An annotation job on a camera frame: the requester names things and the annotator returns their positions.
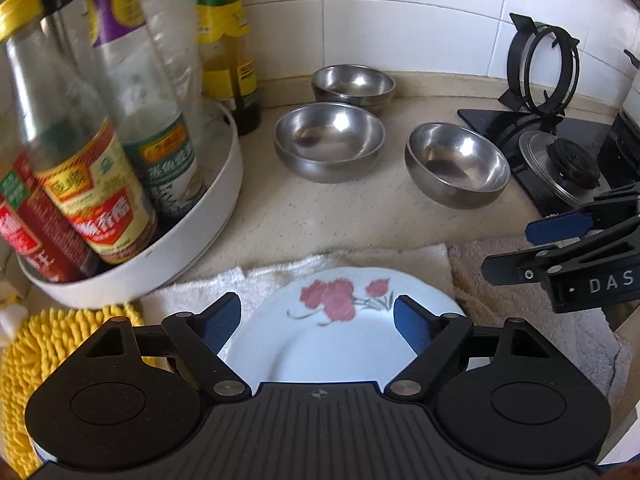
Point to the white towel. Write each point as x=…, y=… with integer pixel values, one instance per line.
x=429, y=264

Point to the white two-tier rotating rack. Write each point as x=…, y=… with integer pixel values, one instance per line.
x=182, y=245

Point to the beige towel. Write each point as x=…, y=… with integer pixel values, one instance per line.
x=584, y=337

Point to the black stove pot support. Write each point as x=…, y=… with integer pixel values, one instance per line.
x=542, y=68

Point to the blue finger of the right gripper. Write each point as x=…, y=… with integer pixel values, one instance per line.
x=556, y=228
x=522, y=267

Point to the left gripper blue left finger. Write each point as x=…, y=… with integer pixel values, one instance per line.
x=207, y=331

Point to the yellow cap vinegar bottle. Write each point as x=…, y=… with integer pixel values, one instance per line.
x=71, y=143

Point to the black glass stove top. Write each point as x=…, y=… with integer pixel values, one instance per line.
x=503, y=129

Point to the red label soy sauce bottle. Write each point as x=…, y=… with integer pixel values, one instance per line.
x=34, y=227

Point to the steel bowl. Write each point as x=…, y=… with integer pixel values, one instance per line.
x=329, y=142
x=356, y=85
x=455, y=166

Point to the steel pot lid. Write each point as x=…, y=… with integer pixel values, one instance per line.
x=567, y=169

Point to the purple label clear bottle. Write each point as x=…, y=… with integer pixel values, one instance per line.
x=144, y=107

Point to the green yellow label sauce bottle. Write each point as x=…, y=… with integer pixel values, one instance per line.
x=228, y=68

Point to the white garlic bulb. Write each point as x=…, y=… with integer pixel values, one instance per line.
x=12, y=314

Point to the white rose plate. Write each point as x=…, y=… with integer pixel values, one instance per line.
x=335, y=325

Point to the yellow chenille mat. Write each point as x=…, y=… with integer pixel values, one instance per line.
x=42, y=343

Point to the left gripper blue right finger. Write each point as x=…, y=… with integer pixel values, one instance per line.
x=421, y=328

